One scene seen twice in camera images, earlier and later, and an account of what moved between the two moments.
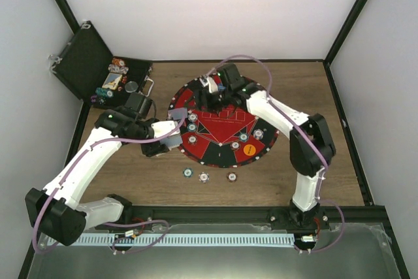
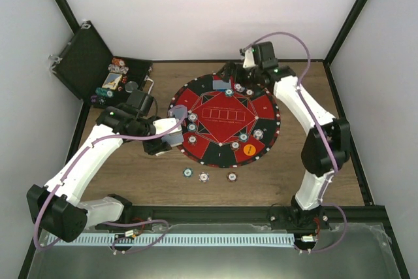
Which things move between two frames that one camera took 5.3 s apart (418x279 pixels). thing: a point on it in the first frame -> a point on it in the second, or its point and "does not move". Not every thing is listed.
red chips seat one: [235, 146] does not move
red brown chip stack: [232, 177] does not move
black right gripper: [199, 95] -> [230, 67]
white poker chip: [204, 177] does not move
